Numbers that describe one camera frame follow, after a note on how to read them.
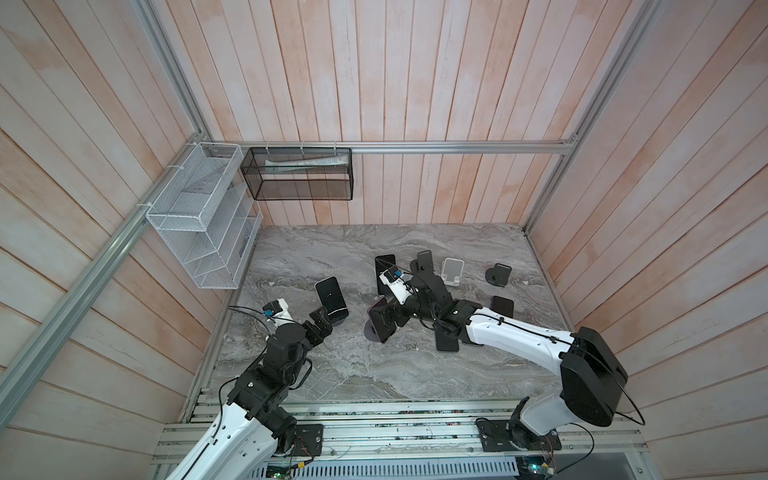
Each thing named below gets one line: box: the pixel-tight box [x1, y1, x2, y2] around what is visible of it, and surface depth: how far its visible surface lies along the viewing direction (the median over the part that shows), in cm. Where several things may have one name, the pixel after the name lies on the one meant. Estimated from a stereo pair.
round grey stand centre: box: [410, 250, 435, 277], surface depth 106 cm
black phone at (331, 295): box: [315, 276, 347, 315], surface depth 89 cm
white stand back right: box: [441, 257, 465, 287], surface depth 103 cm
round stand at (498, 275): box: [485, 263, 512, 287], surface depth 103 cm
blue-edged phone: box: [489, 295, 514, 318], surface depth 101 cm
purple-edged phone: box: [367, 297, 397, 343], surface depth 82 cm
